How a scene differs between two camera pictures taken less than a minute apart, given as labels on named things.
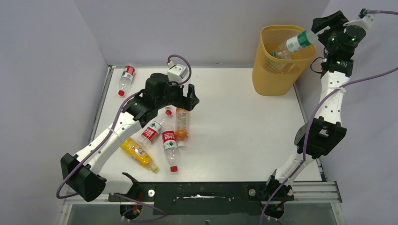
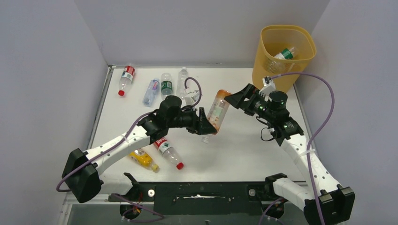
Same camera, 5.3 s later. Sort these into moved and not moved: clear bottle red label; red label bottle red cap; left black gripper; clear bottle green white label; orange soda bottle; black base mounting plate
Moved: orange soda bottle; left black gripper; clear bottle green white label; red label bottle red cap
Not moved: black base mounting plate; clear bottle red label
